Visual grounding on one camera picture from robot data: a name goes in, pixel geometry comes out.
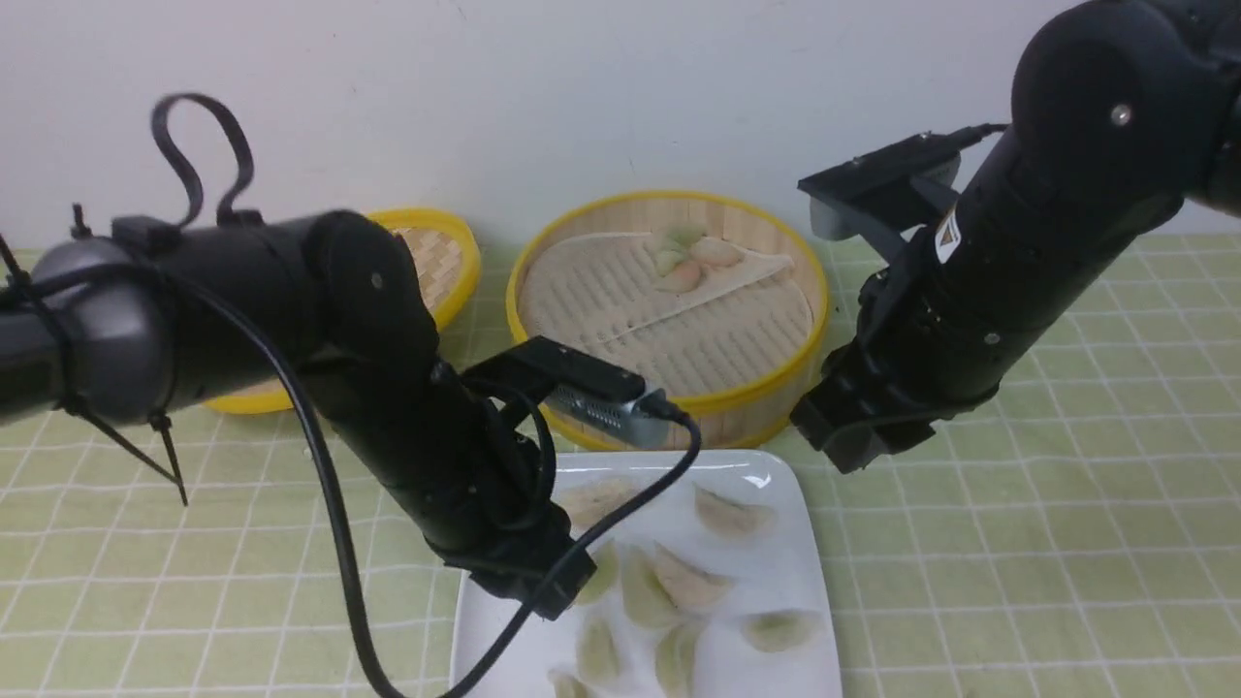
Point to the green checkered tablecloth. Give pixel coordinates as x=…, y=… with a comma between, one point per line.
x=1075, y=537

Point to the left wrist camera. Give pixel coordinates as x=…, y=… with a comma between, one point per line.
x=604, y=396

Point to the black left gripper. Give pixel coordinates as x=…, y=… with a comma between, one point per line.
x=541, y=566

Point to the green dumpling bottom edge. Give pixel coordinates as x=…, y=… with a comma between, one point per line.
x=565, y=685

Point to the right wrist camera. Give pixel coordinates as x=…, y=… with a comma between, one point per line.
x=881, y=195

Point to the white dumpling top left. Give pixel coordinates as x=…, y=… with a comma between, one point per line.
x=587, y=504

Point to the yellow rimmed bamboo steamer lid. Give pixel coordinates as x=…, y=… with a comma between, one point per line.
x=448, y=263

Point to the white dumpling top right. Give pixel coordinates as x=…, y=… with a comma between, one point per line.
x=731, y=519

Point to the white rectangular plate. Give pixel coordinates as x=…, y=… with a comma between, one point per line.
x=778, y=570

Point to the white dumpling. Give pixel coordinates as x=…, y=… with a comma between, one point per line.
x=731, y=519
x=688, y=586
x=587, y=504

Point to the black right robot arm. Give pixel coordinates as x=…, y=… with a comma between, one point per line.
x=1121, y=112

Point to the white dumpling centre right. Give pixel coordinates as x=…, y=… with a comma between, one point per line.
x=688, y=586

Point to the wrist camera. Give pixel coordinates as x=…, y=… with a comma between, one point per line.
x=881, y=195
x=604, y=396

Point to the yellow rimmed bamboo steamer basket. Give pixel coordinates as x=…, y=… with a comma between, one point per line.
x=756, y=412

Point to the white steamer liner cloth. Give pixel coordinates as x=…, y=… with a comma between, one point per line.
x=598, y=293

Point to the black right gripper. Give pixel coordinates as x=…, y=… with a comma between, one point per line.
x=866, y=406

